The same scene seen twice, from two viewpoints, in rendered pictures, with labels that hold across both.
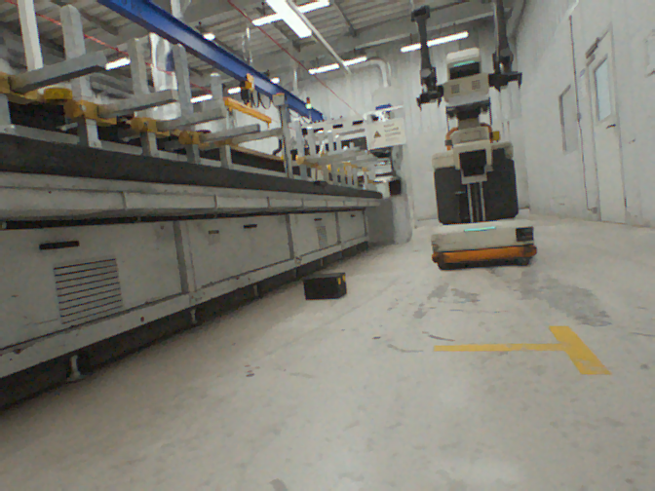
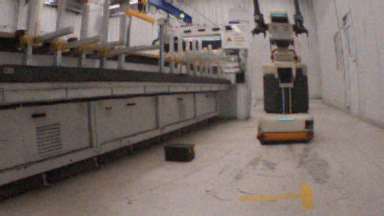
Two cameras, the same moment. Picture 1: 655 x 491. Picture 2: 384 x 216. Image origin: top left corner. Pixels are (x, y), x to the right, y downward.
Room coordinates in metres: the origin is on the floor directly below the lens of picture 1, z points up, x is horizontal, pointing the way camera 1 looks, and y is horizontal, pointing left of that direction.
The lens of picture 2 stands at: (-0.25, -0.04, 0.54)
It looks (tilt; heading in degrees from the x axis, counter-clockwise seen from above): 3 degrees down; 359
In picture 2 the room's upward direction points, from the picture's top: 2 degrees counter-clockwise
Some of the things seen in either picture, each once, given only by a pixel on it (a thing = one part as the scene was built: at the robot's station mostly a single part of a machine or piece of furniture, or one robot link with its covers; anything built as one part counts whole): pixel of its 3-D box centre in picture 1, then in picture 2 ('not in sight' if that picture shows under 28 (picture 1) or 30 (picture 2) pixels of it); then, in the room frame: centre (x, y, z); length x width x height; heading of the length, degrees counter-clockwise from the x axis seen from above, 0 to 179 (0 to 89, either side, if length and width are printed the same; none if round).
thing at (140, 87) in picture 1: (143, 109); (83, 40); (1.47, 0.57, 0.87); 0.04 x 0.04 x 0.48; 72
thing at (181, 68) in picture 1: (186, 106); (104, 33); (1.71, 0.49, 0.94); 0.04 x 0.04 x 0.48; 72
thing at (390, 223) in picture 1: (345, 180); (204, 68); (6.04, -0.38, 0.95); 1.65 x 0.70 x 1.90; 72
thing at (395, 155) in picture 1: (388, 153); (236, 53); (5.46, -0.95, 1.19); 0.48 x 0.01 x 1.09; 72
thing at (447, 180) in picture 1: (473, 179); (286, 84); (3.04, -1.11, 0.59); 0.55 x 0.34 x 0.83; 71
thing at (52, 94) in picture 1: (61, 107); not in sight; (1.31, 0.76, 0.85); 0.08 x 0.08 x 0.11
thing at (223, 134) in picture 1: (211, 137); (114, 52); (1.72, 0.41, 0.80); 0.43 x 0.03 x 0.04; 72
